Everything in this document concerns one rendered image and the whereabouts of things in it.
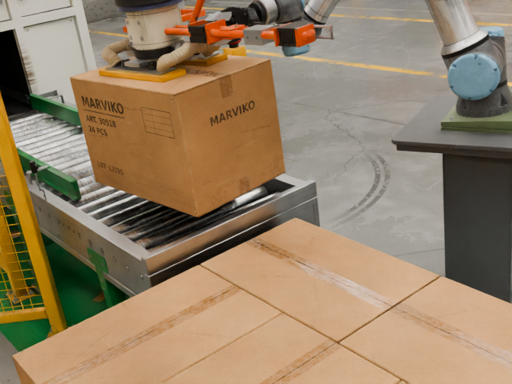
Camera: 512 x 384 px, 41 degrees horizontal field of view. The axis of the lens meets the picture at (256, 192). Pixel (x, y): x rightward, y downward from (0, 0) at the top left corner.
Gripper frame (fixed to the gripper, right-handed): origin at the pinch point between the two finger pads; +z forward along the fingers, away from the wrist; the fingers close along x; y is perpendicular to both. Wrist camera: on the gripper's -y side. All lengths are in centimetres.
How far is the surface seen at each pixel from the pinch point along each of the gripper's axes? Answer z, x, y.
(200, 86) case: 12.3, -12.1, -6.9
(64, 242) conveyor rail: 48, -73, 58
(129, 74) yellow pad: 19.2, -10.3, 23.3
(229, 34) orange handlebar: 1.3, 0.7, -11.0
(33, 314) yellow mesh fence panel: 65, -103, 71
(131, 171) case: 28, -42, 24
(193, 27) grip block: 5.0, 2.9, 1.9
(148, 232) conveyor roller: 30, -64, 20
